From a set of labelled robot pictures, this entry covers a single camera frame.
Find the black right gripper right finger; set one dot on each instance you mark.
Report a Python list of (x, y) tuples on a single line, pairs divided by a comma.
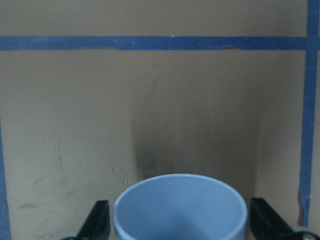
[(266, 223)]

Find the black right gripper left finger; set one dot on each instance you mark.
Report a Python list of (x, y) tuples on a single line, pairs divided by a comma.
[(97, 223)]

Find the light blue plastic cup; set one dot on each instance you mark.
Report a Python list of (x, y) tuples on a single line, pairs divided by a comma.
[(180, 207)]

